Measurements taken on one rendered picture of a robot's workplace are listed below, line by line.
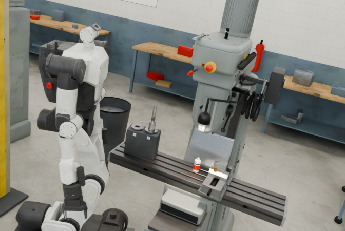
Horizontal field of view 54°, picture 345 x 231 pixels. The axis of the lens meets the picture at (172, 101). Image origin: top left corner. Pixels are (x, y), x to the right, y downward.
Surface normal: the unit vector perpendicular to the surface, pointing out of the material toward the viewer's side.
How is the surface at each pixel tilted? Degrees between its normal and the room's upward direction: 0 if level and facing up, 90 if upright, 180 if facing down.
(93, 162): 90
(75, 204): 88
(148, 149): 90
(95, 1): 90
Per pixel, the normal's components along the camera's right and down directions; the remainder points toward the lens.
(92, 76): 0.67, 0.29
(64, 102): -0.03, 0.31
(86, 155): -0.08, 0.71
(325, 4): -0.36, 0.27
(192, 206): 0.16, -0.92
